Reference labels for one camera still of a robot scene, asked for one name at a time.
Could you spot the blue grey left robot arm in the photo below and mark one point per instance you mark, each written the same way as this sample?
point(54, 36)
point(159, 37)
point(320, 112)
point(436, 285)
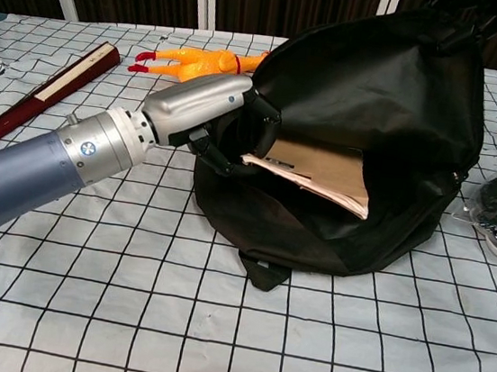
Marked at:
point(52, 162)

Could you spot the black white checked tablecloth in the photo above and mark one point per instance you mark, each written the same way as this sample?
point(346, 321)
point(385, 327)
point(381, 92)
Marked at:
point(126, 293)

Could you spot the black backpack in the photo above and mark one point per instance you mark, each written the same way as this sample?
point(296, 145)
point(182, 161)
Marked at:
point(377, 97)

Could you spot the dark red folding fan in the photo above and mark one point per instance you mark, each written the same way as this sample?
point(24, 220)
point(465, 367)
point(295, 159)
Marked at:
point(67, 77)

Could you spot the brown paper cover book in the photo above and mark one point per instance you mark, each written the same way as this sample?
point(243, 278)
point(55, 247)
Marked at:
point(322, 172)

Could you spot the yellow rubber chicken toy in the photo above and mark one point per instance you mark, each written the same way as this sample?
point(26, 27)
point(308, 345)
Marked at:
point(200, 62)

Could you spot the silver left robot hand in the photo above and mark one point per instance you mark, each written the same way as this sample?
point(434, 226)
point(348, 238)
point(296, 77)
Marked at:
point(195, 102)

